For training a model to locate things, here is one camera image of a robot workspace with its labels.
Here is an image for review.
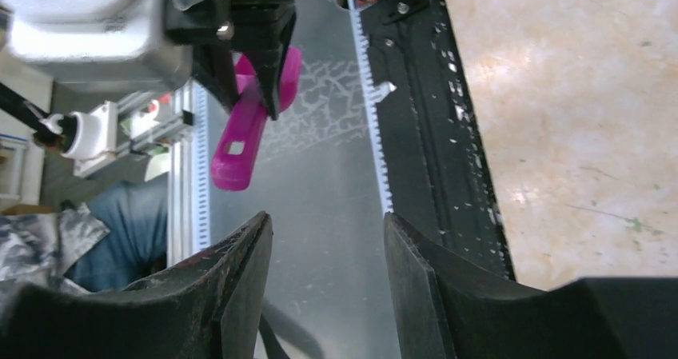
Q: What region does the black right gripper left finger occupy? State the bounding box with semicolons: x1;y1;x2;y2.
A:
1;213;273;358

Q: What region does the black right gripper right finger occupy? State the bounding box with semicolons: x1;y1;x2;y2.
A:
384;213;677;358

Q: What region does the purple plastic scoop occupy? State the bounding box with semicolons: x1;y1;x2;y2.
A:
210;55;268;191

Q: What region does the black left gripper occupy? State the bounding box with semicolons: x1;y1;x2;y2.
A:
1;0;295;121

